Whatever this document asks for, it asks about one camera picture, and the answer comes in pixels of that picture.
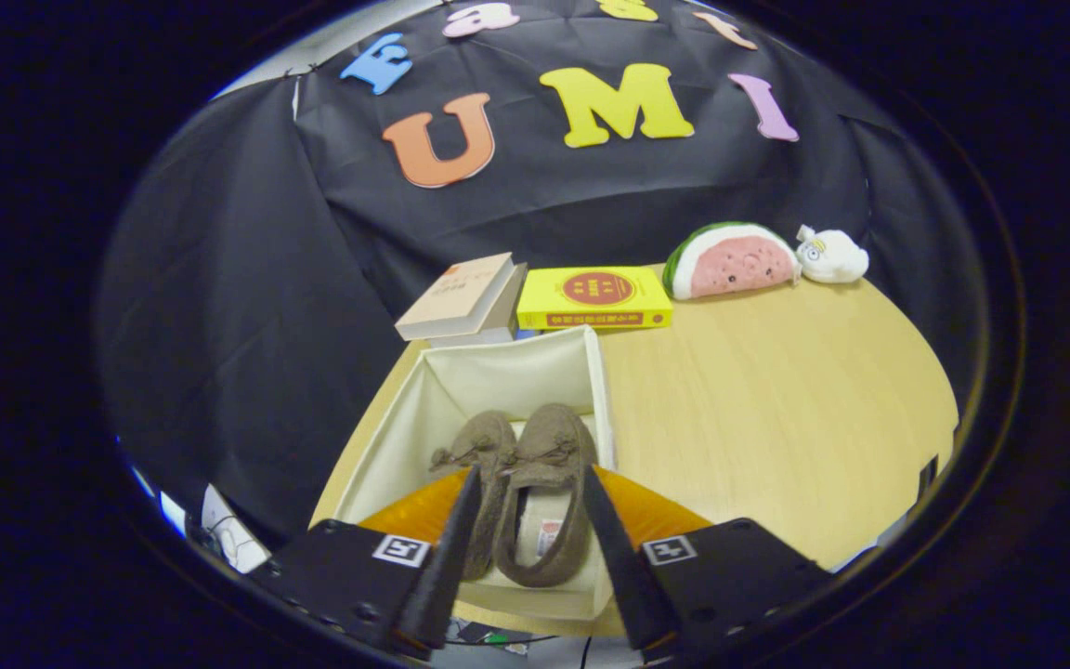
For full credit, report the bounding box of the black backdrop cloth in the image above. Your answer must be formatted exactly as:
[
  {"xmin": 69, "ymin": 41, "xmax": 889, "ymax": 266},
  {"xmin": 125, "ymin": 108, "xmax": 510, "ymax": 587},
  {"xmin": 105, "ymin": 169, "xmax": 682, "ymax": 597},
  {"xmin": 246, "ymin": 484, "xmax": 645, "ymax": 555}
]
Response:
[{"xmin": 98, "ymin": 0, "xmax": 982, "ymax": 549}]

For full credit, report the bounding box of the cream fabric storage box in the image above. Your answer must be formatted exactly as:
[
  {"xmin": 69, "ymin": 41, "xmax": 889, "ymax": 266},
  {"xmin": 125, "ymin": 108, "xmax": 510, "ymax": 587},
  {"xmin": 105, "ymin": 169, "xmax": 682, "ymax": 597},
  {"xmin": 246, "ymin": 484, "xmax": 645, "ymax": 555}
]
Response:
[{"xmin": 310, "ymin": 325, "xmax": 617, "ymax": 622}]

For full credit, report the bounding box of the grey book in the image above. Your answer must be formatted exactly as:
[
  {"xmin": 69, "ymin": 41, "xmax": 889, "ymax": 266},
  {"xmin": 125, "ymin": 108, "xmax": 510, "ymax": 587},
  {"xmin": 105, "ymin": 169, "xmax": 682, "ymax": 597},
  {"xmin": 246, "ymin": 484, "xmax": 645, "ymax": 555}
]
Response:
[{"xmin": 428, "ymin": 263, "xmax": 528, "ymax": 348}]

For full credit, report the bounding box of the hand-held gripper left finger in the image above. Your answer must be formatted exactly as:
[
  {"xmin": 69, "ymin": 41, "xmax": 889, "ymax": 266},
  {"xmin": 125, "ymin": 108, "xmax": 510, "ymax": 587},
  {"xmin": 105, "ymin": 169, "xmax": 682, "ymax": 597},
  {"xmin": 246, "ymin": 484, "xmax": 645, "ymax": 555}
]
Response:
[{"xmin": 252, "ymin": 465, "xmax": 483, "ymax": 656}]

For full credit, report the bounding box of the watermelon slice plush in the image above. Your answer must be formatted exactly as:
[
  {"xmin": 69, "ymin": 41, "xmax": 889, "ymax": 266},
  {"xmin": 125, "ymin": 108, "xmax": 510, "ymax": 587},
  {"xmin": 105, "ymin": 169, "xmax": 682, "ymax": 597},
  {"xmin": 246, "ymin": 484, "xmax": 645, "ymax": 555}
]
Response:
[{"xmin": 663, "ymin": 221, "xmax": 803, "ymax": 301}]

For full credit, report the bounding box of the white paper sheet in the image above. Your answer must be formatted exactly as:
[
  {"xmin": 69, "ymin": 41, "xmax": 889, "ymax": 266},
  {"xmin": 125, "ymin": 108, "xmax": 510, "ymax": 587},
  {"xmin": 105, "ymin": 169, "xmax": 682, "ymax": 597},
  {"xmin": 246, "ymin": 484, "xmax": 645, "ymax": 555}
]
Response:
[{"xmin": 201, "ymin": 483, "xmax": 271, "ymax": 572}]

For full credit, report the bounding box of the white plush toy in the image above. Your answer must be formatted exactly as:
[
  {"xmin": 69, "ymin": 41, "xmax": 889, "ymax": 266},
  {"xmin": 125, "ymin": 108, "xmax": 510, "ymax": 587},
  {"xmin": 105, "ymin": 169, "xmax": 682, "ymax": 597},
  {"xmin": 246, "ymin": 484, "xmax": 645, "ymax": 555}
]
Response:
[{"xmin": 795, "ymin": 225, "xmax": 869, "ymax": 284}]

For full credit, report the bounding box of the brown fuzzy shoe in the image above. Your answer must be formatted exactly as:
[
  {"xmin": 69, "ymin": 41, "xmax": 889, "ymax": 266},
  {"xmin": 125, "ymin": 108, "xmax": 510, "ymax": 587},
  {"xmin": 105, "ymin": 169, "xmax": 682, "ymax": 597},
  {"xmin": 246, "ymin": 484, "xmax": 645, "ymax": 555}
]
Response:
[
  {"xmin": 495, "ymin": 402, "xmax": 598, "ymax": 588},
  {"xmin": 430, "ymin": 411, "xmax": 517, "ymax": 582}
]

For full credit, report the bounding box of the yellow book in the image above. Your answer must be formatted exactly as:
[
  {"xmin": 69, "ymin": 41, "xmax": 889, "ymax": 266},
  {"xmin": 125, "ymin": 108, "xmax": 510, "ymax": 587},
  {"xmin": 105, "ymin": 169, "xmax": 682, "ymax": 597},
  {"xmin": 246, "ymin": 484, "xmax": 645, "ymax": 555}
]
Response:
[{"xmin": 516, "ymin": 267, "xmax": 673, "ymax": 331}]

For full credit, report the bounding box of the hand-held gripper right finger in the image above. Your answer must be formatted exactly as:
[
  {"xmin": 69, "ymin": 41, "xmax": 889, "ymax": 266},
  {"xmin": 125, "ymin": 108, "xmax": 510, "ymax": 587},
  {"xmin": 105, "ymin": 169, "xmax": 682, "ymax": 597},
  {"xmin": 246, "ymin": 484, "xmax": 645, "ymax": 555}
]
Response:
[{"xmin": 581, "ymin": 465, "xmax": 833, "ymax": 662}]

